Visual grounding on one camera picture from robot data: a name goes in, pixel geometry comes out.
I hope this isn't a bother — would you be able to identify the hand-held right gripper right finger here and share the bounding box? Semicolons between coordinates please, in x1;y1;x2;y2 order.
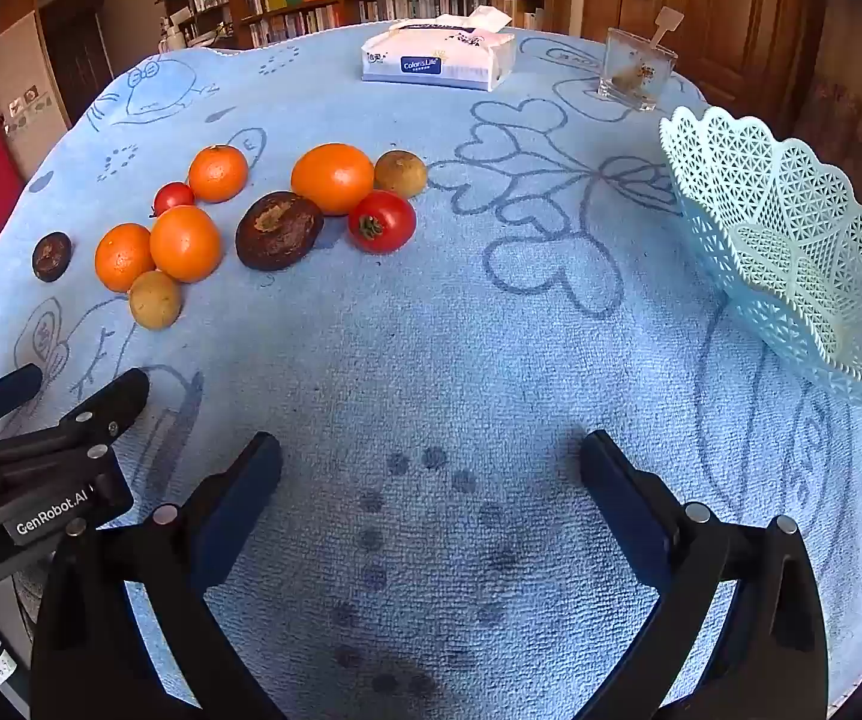
578;430;829;720

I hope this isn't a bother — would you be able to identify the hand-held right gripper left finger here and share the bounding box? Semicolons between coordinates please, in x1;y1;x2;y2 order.
29;431;286;720

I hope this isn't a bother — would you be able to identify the large dark mangosteen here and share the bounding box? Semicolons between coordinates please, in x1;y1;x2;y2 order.
235;192;325;272

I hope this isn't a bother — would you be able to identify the light green plastic basket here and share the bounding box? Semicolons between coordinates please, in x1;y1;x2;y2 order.
659;106;862;416

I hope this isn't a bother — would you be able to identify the large orange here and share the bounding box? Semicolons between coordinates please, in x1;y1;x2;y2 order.
290;142;376;217

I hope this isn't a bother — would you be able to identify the brown round fruit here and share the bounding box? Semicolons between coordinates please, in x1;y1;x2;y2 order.
374;151;430;200
128;270;184;331

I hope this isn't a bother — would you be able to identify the small dark mangosteen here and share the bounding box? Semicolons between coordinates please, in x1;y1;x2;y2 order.
32;231;73;284

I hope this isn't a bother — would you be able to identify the small red tomato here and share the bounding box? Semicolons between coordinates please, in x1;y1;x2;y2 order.
152;181;196;217

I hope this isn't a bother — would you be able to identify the large red tomato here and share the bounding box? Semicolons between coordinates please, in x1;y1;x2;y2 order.
347;190;418;254

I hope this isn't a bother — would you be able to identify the small wooden shelf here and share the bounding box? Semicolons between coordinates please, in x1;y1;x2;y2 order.
157;0;237;53

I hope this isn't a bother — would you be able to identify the clear glass cup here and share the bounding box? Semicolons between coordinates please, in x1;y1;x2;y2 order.
597;28;678;112

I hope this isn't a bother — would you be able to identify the white tissue pack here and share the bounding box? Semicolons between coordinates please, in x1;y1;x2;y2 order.
360;5;516;92

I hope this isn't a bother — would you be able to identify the brown wooden door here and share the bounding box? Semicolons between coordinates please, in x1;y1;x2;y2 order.
581;0;829;136

